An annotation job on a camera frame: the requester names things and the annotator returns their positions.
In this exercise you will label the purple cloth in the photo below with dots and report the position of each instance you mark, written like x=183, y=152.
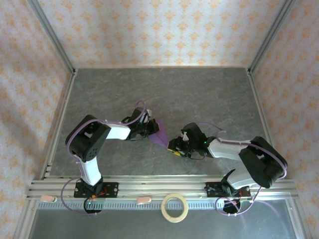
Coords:
x=160, y=135

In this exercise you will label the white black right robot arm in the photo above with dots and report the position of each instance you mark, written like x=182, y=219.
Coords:
x=224, y=149

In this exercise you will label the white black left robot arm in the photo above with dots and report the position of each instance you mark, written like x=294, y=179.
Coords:
x=119, y=132

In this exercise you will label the pink clip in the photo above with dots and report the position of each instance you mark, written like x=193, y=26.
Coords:
x=47, y=198
x=144, y=200

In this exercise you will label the beige tape roll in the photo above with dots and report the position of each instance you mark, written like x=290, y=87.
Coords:
x=174, y=219

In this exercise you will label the grey metal shelf panel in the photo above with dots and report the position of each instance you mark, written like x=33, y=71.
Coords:
x=124, y=226

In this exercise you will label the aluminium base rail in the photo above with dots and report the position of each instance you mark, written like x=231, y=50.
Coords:
x=162, y=185

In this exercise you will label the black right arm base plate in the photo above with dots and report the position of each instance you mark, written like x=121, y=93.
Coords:
x=211, y=190

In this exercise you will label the aluminium table side rail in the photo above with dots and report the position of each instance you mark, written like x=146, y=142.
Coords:
x=263, y=119
x=58, y=124

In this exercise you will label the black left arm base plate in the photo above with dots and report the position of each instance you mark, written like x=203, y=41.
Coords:
x=112, y=189

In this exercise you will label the aluminium frame post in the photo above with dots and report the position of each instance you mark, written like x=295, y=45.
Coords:
x=53, y=37
x=270, y=37

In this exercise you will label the aluminium frame leg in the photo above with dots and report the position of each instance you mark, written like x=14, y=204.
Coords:
x=25, y=219
x=296, y=219

